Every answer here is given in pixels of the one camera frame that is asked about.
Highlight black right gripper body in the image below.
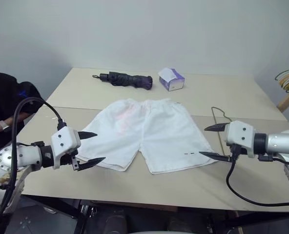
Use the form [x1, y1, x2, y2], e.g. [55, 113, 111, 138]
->
[226, 143, 234, 163]

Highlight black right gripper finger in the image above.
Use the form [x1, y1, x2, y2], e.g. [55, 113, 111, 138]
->
[204, 122, 229, 133]
[199, 151, 232, 163]

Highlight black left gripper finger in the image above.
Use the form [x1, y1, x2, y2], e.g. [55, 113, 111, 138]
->
[76, 157, 106, 172]
[78, 131, 98, 141]

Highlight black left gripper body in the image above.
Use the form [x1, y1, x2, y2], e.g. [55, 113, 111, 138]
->
[60, 150, 80, 171]

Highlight thin wire clothes hanger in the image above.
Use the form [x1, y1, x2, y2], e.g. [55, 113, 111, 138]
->
[210, 106, 233, 157]

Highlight white shorts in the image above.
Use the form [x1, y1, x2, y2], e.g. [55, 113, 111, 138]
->
[76, 97, 215, 175]

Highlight purple tissue box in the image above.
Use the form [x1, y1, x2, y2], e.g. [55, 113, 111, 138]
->
[158, 67, 186, 92]

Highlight folded dark purple umbrella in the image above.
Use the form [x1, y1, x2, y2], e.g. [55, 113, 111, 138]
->
[92, 71, 153, 91]

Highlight dark rounded shape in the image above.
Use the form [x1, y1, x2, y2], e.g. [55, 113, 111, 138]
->
[102, 211, 147, 234]

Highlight wooden rack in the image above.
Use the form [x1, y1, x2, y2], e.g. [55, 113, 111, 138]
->
[276, 92, 289, 113]

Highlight person in black clothing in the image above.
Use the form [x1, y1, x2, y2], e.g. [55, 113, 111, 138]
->
[0, 68, 46, 157]

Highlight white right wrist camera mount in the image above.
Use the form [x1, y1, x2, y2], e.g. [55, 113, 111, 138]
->
[225, 120, 258, 158]

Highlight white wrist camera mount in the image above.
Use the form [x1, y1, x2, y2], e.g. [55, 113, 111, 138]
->
[51, 126, 82, 170]
[225, 120, 258, 158]

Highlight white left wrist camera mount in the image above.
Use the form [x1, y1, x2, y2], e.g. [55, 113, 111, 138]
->
[51, 126, 82, 170]

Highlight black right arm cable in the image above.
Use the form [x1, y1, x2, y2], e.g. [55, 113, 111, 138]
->
[226, 143, 289, 207]

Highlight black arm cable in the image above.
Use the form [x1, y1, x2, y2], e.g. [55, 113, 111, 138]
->
[0, 97, 67, 231]
[226, 143, 289, 207]

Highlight black table frame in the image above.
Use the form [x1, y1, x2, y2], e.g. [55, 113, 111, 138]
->
[20, 194, 289, 234]

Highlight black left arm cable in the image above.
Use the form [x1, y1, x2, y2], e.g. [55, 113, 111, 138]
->
[0, 97, 67, 231]

